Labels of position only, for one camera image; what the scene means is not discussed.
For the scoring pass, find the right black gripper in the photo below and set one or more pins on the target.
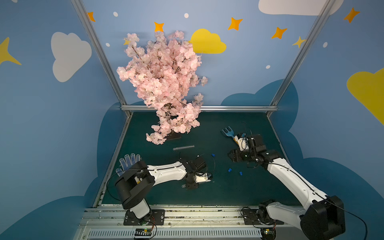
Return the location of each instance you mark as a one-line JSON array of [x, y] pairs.
[[237, 154]]

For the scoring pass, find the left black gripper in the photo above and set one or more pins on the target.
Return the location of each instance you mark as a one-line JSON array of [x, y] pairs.
[[193, 179]]

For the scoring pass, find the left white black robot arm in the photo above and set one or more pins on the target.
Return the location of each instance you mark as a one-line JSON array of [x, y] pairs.
[[136, 179]]

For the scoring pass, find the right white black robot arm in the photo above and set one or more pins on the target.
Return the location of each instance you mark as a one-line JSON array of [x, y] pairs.
[[320, 217]]

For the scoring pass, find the small circuit board right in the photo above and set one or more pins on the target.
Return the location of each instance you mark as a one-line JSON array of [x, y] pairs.
[[268, 234]]

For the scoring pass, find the small circuit board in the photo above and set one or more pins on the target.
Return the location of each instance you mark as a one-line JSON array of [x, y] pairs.
[[143, 233], [268, 234]]

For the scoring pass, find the small circuit board left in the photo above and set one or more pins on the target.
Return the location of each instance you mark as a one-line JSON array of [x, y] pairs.
[[143, 233]]

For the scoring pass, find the pink artificial cherry blossom tree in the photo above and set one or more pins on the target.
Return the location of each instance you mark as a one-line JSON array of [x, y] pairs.
[[162, 74]]

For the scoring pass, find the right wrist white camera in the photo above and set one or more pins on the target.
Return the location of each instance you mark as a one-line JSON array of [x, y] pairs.
[[242, 143]]

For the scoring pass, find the blue garden fork wooden handle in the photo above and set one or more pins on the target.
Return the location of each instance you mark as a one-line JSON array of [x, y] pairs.
[[228, 131]]

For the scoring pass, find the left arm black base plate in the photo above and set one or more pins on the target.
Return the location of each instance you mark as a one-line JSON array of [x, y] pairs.
[[154, 217]]

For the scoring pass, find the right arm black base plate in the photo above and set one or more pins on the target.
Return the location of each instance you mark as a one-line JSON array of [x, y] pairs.
[[252, 217]]

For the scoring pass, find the aluminium front rail bed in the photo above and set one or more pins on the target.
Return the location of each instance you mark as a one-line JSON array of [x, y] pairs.
[[181, 223]]

